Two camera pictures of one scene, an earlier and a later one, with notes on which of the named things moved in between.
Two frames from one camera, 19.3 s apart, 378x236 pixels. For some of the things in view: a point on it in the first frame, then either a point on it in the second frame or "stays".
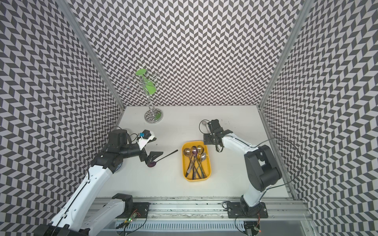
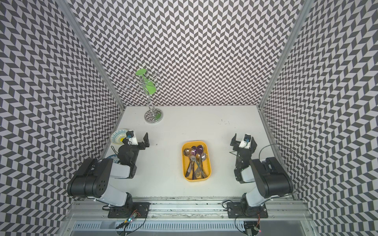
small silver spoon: x=204 y=123 -> x=193 y=158
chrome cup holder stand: x=144 y=83 stays
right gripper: x=206 y=139 -> x=235 y=148
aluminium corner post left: x=71 y=17 stays
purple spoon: x=194 y=152 stays
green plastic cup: x=149 y=86 stays
